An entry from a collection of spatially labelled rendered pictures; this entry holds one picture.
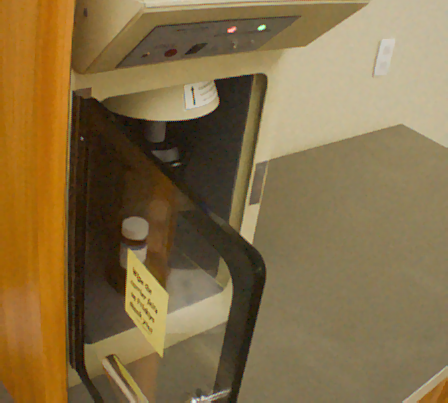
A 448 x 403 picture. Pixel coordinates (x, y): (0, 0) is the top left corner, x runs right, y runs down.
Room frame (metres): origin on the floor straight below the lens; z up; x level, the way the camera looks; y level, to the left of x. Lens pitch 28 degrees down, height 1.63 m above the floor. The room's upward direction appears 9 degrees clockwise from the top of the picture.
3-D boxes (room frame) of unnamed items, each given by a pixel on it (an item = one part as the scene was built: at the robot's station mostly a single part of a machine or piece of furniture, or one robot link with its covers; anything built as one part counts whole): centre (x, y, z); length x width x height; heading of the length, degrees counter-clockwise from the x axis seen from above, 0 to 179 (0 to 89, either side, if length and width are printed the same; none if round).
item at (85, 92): (0.60, 0.16, 1.19); 0.03 x 0.02 x 0.39; 135
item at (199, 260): (0.47, 0.06, 1.19); 0.30 x 0.01 x 0.40; 38
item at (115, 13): (0.66, 0.02, 1.46); 0.32 x 0.12 x 0.10; 135
